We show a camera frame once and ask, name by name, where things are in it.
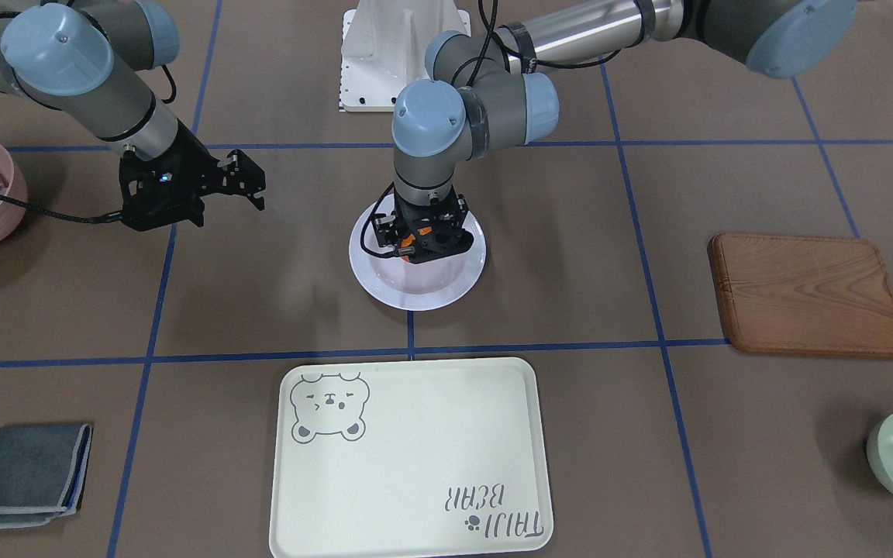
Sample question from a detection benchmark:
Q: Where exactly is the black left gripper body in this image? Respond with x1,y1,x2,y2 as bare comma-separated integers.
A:
373,184,472,264

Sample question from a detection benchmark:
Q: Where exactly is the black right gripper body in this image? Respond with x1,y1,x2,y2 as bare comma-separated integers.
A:
119,122,219,232

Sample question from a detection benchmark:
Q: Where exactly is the orange fruit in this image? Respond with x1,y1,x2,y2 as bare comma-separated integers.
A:
399,226,435,249

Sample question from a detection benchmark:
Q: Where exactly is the white round plate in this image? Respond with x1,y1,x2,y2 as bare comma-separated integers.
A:
350,204,487,312

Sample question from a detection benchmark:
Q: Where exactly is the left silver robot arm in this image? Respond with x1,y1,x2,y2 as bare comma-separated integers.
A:
360,1,857,264

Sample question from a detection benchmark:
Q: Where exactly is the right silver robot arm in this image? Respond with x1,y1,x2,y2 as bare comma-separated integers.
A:
0,1,266,232

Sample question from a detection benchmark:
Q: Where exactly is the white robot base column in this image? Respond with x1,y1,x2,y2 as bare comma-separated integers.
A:
338,1,471,112

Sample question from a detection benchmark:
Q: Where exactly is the cream bear tray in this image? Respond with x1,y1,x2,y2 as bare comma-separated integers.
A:
268,357,555,557

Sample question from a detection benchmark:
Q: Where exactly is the brown wooden tray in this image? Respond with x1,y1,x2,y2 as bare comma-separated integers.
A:
708,232,893,360

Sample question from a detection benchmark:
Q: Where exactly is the folded grey cloth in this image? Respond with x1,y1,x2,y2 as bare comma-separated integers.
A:
0,422,95,530

